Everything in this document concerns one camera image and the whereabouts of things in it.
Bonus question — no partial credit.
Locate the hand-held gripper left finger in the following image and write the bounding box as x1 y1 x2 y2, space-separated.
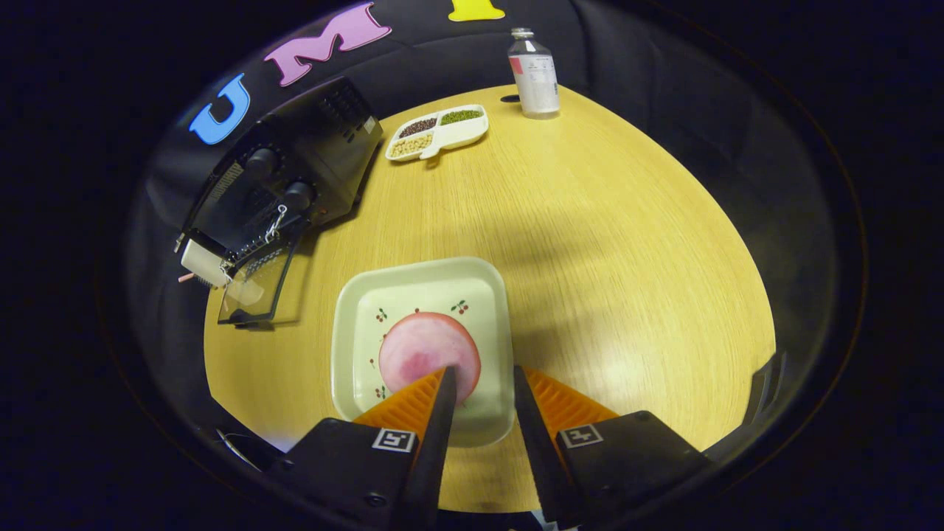
269 367 458 531

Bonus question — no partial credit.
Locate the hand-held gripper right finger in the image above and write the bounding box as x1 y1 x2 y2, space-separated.
514 365 712 530

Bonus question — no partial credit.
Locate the pink round food slice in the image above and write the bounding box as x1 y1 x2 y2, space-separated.
378 312 482 405

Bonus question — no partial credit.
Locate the cream square plate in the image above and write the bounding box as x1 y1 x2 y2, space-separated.
331 257 516 448

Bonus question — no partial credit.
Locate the black toaster oven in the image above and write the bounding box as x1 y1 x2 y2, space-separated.
175 76 384 327

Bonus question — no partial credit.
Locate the white divided bean dish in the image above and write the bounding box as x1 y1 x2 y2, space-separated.
385 105 490 162

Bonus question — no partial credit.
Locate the clear bottle with red label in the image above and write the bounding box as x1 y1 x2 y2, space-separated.
507 28 561 119

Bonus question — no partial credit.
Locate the black backdrop cloth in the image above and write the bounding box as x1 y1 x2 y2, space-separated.
125 0 864 458

